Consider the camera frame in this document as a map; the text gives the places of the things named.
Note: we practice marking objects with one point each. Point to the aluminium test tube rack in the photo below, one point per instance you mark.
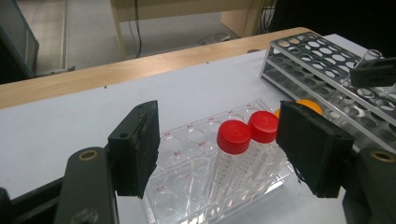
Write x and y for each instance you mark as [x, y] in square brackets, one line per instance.
[314, 62]

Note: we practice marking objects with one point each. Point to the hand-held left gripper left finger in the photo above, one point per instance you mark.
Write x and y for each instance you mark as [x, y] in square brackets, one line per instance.
[134, 149]

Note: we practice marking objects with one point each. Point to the clear glass test tube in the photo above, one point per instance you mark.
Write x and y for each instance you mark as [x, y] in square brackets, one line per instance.
[370, 57]

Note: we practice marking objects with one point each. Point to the red cap centrifuge tube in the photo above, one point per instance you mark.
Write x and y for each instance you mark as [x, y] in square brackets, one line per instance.
[233, 137]
[263, 126]

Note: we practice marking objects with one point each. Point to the clear acrylic tube rack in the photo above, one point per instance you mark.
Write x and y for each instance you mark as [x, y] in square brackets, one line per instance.
[174, 149]

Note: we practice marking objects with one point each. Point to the beige desk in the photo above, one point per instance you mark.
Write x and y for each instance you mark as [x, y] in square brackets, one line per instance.
[186, 7]

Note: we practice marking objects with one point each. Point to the grey cabinet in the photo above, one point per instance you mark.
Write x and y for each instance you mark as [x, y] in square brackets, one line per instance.
[18, 46]

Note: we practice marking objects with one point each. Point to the orange cap centrifuge tube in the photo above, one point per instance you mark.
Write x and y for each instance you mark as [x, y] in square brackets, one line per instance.
[277, 113]
[311, 105]

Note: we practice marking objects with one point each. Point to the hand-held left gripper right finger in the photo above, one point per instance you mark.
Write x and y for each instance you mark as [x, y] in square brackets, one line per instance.
[314, 149]

